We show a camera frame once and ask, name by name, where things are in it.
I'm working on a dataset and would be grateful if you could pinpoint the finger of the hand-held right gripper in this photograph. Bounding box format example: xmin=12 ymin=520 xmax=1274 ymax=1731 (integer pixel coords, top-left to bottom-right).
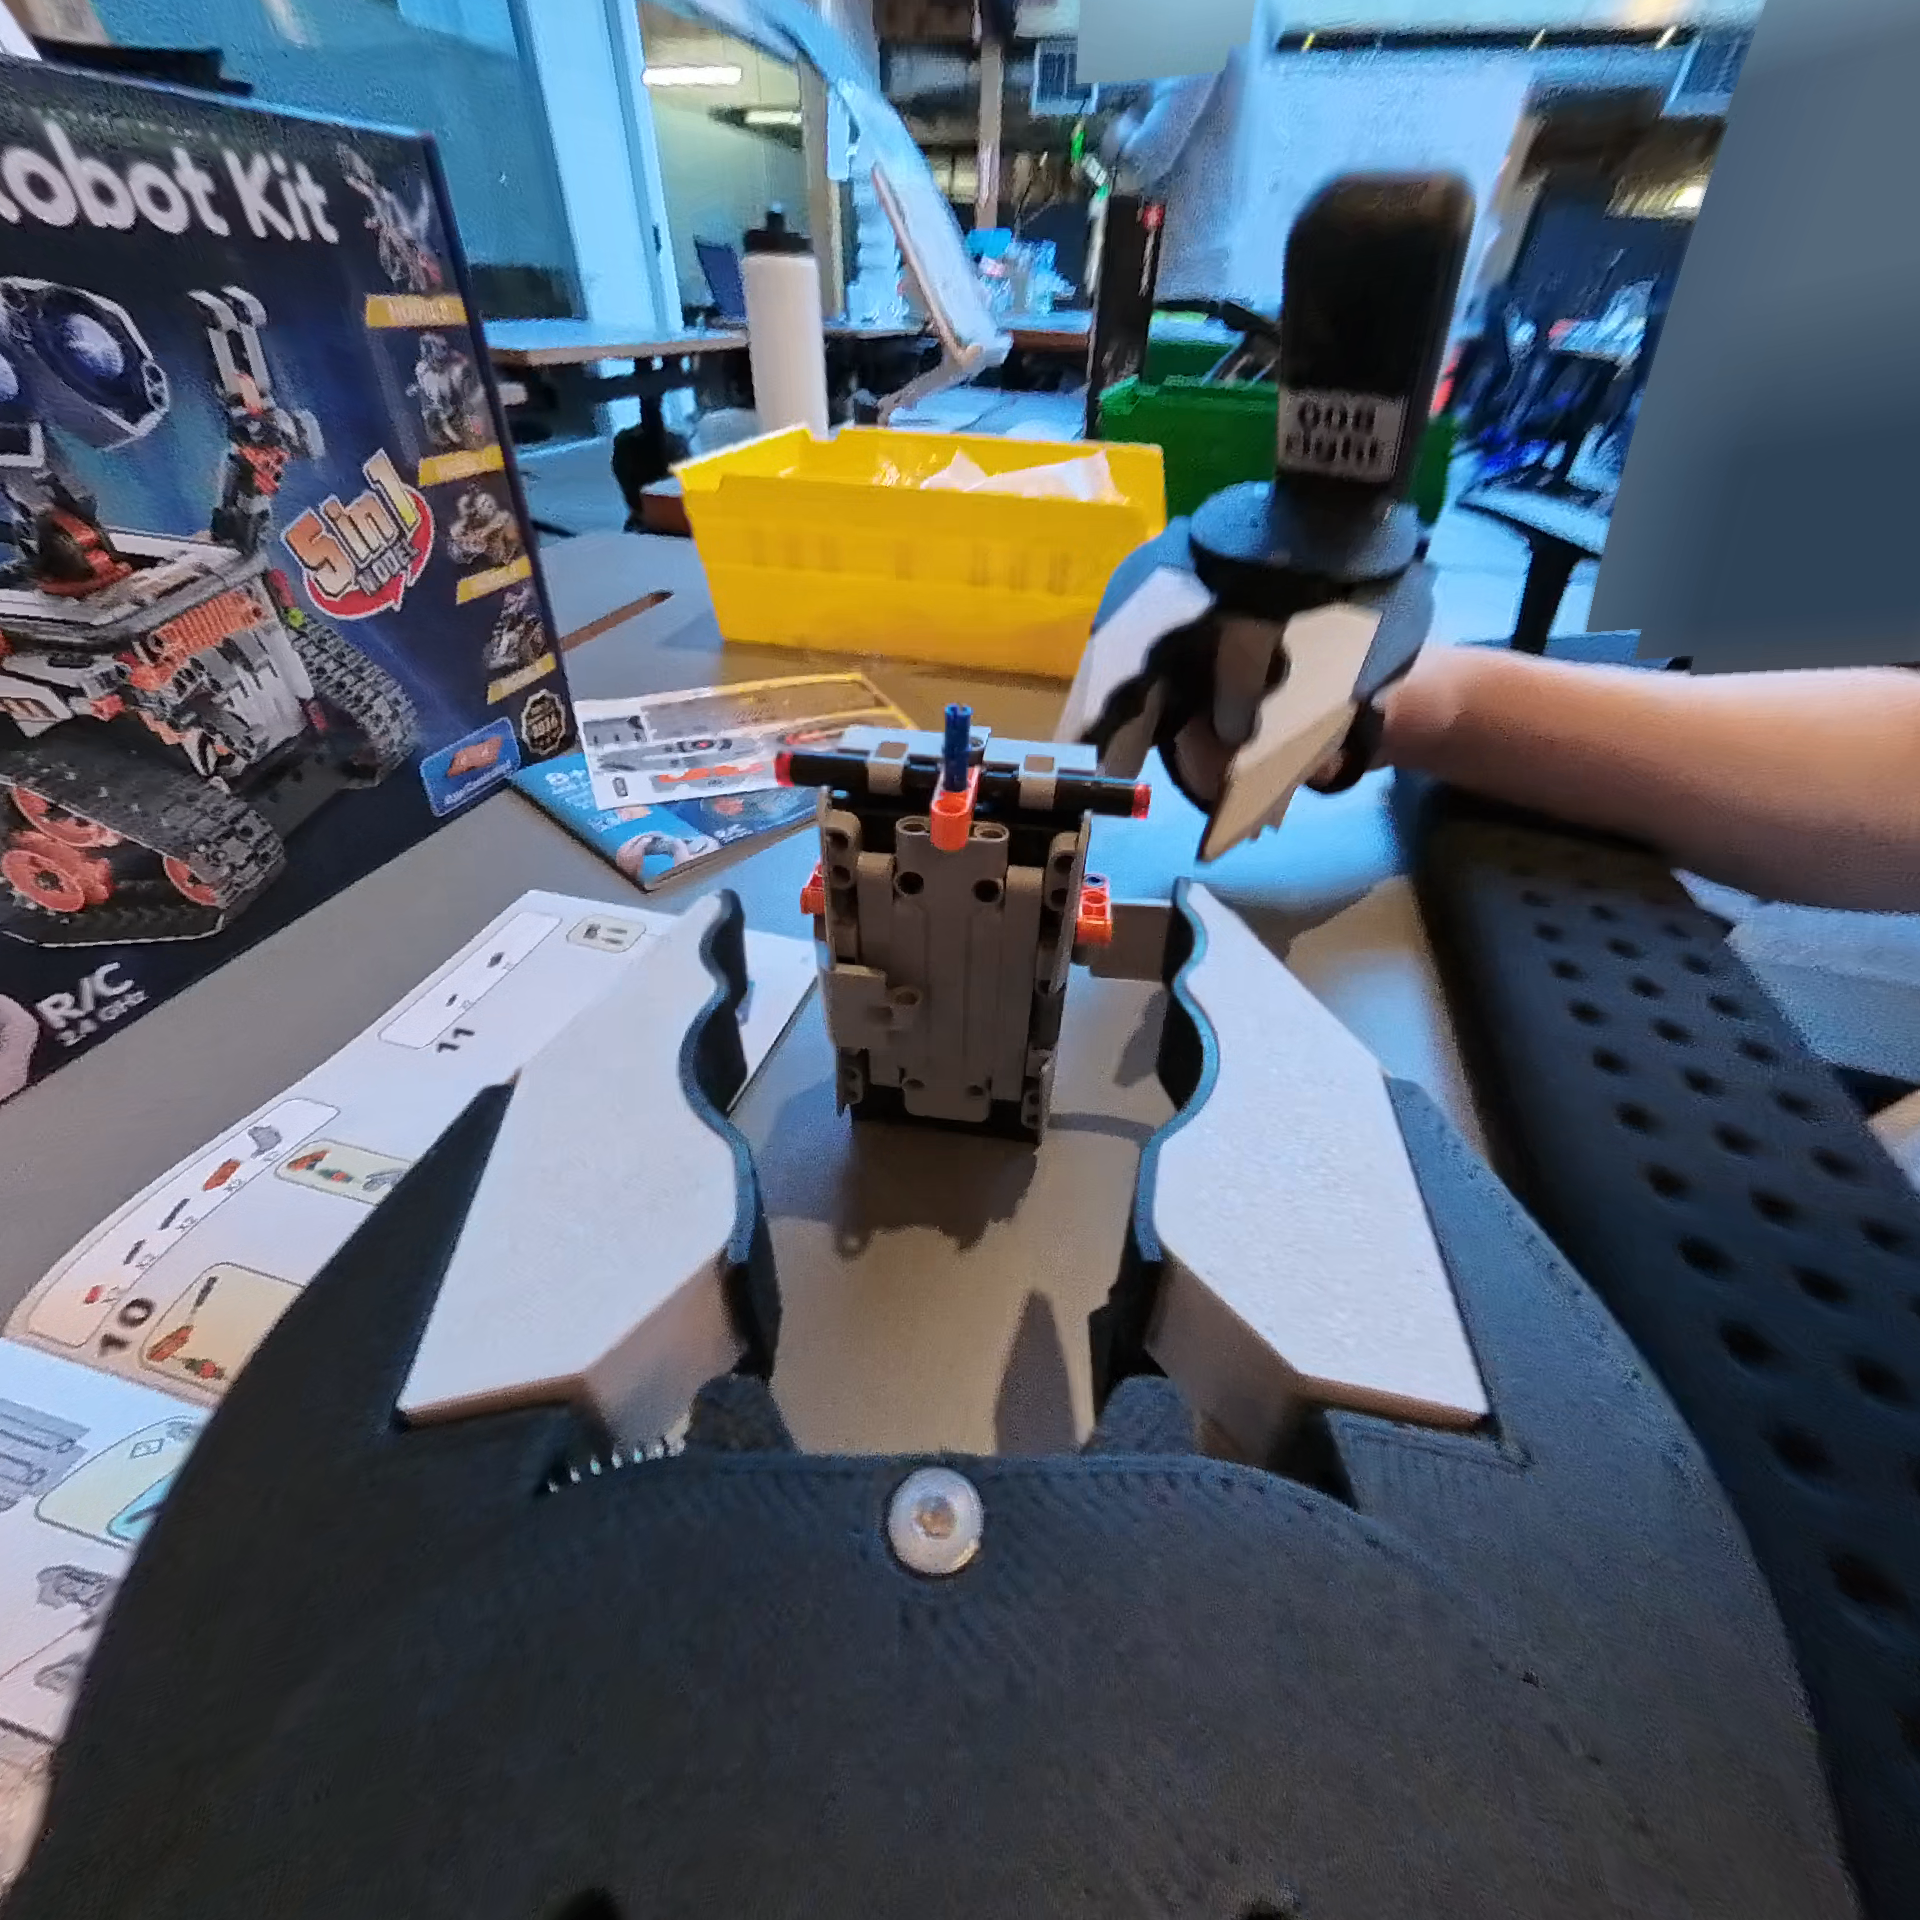
xmin=1055 ymin=566 xmax=1225 ymax=751
xmin=1195 ymin=599 xmax=1389 ymax=864

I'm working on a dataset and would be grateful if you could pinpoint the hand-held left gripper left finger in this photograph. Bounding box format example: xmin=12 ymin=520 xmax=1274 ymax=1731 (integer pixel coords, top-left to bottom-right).
xmin=394 ymin=888 xmax=785 ymax=1444

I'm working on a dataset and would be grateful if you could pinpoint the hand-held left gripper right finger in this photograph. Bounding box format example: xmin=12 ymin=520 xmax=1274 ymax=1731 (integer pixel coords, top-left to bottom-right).
xmin=1125 ymin=878 xmax=1496 ymax=1467

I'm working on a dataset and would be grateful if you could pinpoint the grey toy brick robot assembly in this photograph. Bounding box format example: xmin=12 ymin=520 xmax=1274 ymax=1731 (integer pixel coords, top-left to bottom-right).
xmin=775 ymin=701 xmax=1155 ymax=1149

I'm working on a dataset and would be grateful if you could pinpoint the person's right forearm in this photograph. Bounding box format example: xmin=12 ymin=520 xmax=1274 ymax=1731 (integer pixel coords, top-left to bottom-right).
xmin=1381 ymin=645 xmax=1920 ymax=910

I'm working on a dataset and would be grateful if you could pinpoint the green plastic bin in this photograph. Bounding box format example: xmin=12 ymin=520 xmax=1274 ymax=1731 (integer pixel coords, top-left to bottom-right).
xmin=1097 ymin=335 xmax=1456 ymax=519

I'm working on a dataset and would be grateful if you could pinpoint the yellow plastic bin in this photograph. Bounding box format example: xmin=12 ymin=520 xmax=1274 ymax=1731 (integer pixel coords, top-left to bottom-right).
xmin=674 ymin=422 xmax=1169 ymax=682

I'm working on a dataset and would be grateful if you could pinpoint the black perforated beam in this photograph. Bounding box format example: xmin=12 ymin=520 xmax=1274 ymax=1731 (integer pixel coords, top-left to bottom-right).
xmin=1417 ymin=779 xmax=1920 ymax=1920

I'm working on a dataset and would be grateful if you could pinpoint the open instruction booklet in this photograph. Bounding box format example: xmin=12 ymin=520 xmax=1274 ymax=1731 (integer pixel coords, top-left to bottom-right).
xmin=0 ymin=888 xmax=818 ymax=1771

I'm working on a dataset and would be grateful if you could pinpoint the white sticker sheet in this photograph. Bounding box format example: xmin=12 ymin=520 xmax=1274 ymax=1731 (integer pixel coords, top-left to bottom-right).
xmin=573 ymin=675 xmax=903 ymax=811

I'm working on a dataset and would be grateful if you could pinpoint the white water bottle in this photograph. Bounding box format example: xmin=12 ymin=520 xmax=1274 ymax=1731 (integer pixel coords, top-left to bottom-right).
xmin=744 ymin=208 xmax=833 ymax=436

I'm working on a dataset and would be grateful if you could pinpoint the robot kit box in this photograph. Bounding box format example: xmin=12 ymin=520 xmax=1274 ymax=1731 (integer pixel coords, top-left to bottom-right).
xmin=0 ymin=60 xmax=579 ymax=1104

